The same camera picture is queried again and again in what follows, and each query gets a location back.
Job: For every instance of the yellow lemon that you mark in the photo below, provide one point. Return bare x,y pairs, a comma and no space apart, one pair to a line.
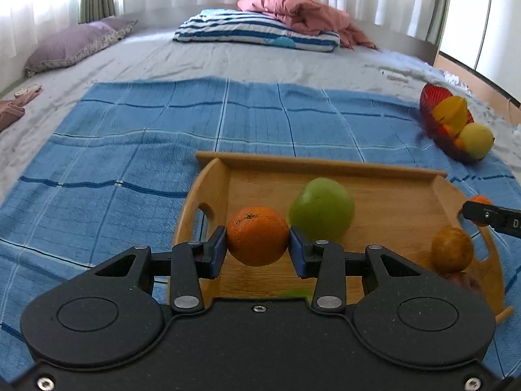
476,140

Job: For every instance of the white wardrobe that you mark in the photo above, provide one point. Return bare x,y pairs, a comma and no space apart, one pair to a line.
500,28

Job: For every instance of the tangerine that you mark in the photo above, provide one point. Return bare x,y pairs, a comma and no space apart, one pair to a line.
257,236
481,200

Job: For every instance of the grey bed sheet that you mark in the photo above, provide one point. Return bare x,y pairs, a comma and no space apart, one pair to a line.
163,61

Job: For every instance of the purple pillow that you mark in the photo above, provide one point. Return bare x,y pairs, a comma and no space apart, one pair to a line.
65,47
122,27

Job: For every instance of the blue checked blanket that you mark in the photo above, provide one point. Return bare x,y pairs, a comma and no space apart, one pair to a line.
122,150

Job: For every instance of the pink quilt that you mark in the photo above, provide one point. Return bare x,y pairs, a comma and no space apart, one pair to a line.
309,12

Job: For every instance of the red glass bowl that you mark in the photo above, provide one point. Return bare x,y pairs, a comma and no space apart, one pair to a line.
431,102

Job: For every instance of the wooden tray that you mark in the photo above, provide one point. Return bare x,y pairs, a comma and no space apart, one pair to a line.
386,211

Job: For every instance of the dusty pink garment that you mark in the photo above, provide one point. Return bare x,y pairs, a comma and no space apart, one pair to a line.
10,114

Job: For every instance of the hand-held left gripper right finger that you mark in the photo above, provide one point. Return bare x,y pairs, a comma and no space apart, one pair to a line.
297,252

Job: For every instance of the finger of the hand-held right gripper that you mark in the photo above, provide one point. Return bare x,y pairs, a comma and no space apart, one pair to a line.
484,215

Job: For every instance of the large orange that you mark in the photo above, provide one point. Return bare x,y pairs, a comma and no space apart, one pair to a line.
452,250

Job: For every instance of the white crumpled tissue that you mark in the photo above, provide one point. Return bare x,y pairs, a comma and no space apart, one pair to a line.
456,80

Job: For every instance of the small kumquat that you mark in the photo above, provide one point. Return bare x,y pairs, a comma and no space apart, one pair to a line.
449,130
460,143

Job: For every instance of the dark brown round fruit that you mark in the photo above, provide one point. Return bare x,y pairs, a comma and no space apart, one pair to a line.
468,283

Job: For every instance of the blue striped pillow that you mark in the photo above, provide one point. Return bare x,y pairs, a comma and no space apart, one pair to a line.
244,28

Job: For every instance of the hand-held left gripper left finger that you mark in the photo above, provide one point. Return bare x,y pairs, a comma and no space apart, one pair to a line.
219,248

